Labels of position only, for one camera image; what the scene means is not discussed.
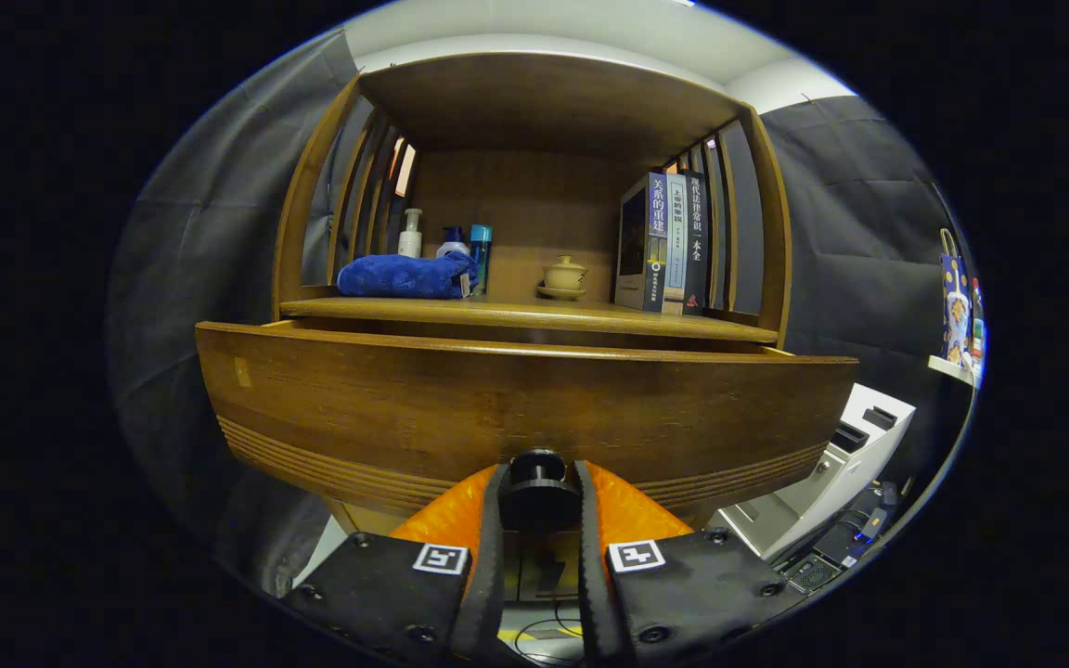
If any blue dotted gift bag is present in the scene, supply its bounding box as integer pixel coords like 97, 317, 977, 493
939, 228, 972, 367

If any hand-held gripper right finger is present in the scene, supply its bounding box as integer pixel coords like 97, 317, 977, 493
574, 459, 809, 668

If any beige lidded teacup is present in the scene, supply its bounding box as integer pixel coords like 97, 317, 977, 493
536, 255, 588, 302

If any white printer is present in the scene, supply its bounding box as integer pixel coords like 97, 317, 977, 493
715, 382, 918, 562

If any wooden drawer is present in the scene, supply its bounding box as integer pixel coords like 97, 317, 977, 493
195, 320, 860, 534

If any white side table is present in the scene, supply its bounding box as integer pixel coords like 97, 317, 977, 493
927, 354, 979, 389

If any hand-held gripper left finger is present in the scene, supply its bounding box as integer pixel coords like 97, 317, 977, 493
279, 462, 509, 668

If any teal bottle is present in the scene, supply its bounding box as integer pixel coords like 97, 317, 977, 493
469, 224, 494, 296

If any blue folded towel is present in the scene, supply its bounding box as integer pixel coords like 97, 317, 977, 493
337, 251, 480, 300

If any light grey book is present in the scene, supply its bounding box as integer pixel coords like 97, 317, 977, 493
663, 173, 689, 316

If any dark blue book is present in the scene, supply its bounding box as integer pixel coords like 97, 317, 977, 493
614, 172, 669, 314

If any wooden cabinet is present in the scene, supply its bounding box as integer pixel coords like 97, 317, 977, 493
272, 51, 793, 539

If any wooden countertop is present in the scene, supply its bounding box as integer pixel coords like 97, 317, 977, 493
279, 295, 779, 346

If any black book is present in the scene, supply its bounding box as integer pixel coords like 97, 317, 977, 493
683, 170, 712, 316

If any black backdrop cloth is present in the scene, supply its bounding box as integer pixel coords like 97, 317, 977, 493
108, 28, 972, 595

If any black electronic device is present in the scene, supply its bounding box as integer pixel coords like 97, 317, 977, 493
780, 482, 907, 595

